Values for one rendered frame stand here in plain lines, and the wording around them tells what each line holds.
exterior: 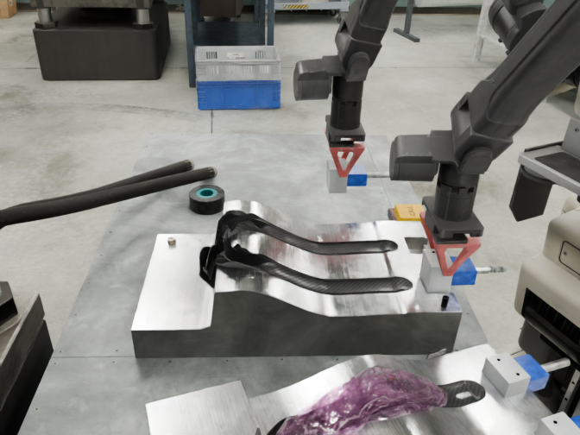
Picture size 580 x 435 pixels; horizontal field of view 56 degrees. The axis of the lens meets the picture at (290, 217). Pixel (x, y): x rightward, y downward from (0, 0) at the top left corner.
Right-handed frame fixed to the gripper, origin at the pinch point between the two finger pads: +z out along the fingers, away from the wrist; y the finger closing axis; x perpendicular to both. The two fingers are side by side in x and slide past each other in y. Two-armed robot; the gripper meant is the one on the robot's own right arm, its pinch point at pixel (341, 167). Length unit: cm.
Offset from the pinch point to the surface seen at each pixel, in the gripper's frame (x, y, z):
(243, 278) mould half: -18.9, 33.2, 1.5
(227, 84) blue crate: -39, -284, 76
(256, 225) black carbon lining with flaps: -17.0, 16.7, 2.9
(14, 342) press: -57, 30, 17
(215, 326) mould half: -23.3, 36.0, 8.4
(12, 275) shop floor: -120, -89, 94
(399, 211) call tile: 13.5, -1.9, 11.8
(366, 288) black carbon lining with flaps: 0.6, 29.2, 7.2
